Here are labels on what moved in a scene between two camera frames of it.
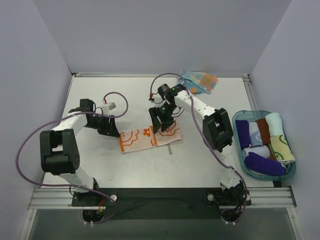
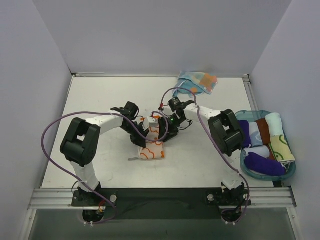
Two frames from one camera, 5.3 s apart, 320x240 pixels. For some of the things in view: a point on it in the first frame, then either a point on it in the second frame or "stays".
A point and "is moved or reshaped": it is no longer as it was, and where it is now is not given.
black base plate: (163, 203) stays
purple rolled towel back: (243, 132) stays
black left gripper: (107, 124) → (136, 135)
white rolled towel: (262, 151) stays
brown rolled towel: (264, 131) stays
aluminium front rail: (61, 198) stays
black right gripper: (161, 113) → (166, 131)
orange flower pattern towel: (134, 140) is moved or reshaped
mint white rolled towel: (275, 123) stays
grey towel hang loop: (170, 149) → (133, 159)
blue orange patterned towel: (198, 82) stays
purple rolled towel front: (263, 165) stays
